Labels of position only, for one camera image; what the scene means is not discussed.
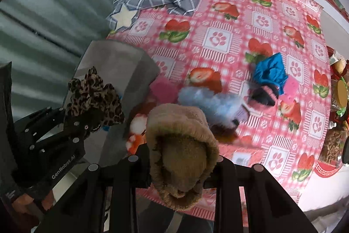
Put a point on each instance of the printed paper card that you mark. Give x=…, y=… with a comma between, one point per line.
x=241, y=159

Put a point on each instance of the blue fuzzy cloth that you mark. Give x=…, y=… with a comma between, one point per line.
x=270, y=69

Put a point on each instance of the pink strawberry print tablecloth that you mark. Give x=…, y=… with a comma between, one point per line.
x=231, y=20

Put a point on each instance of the leopard print scrunchie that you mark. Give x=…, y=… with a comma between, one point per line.
x=95, y=96

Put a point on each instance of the pale green curtain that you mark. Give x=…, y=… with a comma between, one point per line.
x=54, y=12

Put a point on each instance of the person's left hand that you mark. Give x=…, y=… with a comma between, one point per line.
x=32, y=201

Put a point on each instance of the clear snack container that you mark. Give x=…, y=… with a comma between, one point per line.
x=332, y=145

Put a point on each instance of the orange white plush toy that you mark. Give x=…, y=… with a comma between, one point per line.
x=136, y=129

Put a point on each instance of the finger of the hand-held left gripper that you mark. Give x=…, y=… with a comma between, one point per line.
x=43, y=119
x=71, y=134

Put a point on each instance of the yellow lid jar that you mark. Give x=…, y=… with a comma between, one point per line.
x=343, y=93

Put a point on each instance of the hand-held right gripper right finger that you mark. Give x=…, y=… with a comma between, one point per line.
x=223, y=175

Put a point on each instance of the grey fabric storage box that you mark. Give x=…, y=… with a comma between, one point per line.
x=120, y=63

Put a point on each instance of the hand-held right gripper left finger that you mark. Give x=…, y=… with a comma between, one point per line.
x=141, y=164

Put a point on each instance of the pink fuzzy soft item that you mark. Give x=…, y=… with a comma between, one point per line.
x=163, y=91

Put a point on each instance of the black and pink soft item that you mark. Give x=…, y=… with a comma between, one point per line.
x=263, y=96

